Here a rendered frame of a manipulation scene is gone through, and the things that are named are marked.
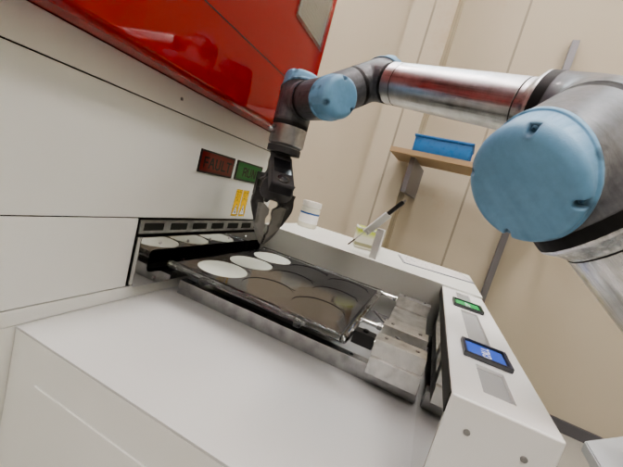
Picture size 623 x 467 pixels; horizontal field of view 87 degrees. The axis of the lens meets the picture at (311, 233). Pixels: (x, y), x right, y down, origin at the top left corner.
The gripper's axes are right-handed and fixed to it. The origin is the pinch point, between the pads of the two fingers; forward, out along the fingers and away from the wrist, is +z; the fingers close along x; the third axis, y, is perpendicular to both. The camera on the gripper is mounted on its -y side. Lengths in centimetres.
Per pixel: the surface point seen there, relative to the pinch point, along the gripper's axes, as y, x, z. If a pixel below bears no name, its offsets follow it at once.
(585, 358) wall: 53, -238, 45
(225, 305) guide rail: -6.4, 5.5, 13.3
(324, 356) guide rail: -20.7, -11.0, 14.2
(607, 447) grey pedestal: -41, -57, 15
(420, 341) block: -26.1, -25.2, 7.0
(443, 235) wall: 127, -163, -5
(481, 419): -49, -12, 2
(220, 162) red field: 8.4, 11.7, -13.3
